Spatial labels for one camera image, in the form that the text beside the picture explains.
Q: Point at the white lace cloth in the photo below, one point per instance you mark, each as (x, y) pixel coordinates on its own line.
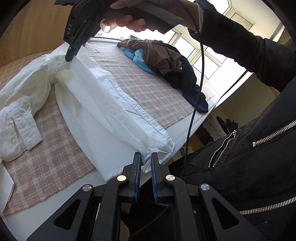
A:
(215, 129)

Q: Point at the pink plaid blanket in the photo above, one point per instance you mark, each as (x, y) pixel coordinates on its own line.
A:
(152, 92)

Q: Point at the person's right hand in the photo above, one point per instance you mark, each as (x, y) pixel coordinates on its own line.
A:
(134, 24)

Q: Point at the black cloth bundle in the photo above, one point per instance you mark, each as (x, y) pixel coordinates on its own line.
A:
(227, 124)

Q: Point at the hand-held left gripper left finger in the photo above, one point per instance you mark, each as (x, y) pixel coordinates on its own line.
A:
(138, 176)

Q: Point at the blue garment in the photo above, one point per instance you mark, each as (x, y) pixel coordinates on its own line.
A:
(138, 58)

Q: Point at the light oak board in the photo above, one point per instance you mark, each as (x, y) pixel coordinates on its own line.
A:
(30, 30)

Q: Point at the white window frame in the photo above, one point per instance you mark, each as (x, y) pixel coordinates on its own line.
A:
(208, 53)

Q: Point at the dark navy garment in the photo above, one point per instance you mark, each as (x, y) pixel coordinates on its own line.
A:
(192, 85)

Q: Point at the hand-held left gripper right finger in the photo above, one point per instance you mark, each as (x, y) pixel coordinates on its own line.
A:
(153, 176)

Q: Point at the white shirt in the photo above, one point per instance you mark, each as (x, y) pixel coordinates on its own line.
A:
(92, 104)

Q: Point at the brown garment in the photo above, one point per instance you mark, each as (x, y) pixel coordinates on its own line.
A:
(161, 58)

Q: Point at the person's black jacket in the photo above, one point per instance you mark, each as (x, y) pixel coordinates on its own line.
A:
(254, 162)

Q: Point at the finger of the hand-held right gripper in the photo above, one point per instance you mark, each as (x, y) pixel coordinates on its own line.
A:
(71, 53)

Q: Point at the person's right forearm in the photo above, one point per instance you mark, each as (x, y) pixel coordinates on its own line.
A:
(249, 48)

